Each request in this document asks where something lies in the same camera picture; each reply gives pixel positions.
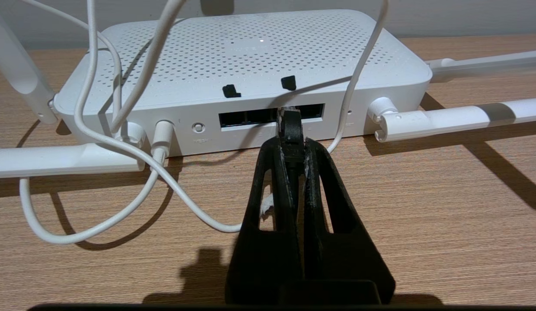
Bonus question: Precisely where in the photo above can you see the white perforated router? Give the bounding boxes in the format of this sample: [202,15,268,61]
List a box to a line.
[53,10,433,157]

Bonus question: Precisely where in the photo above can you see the white router antenna grey band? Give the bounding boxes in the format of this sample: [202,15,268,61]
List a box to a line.
[367,97,536,143]

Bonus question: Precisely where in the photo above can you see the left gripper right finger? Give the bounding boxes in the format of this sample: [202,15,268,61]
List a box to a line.
[303,138,396,304]

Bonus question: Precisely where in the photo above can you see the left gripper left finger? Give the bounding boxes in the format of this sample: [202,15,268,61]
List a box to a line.
[225,137,303,305]

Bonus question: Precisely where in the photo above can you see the thin white cable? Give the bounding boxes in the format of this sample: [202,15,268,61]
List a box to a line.
[21,0,123,124]

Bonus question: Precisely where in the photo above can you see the white ethernet cable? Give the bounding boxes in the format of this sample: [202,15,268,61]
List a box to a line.
[73,0,304,234]

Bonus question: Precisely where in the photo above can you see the white power cable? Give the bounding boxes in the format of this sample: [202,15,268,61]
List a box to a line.
[19,120,176,246]

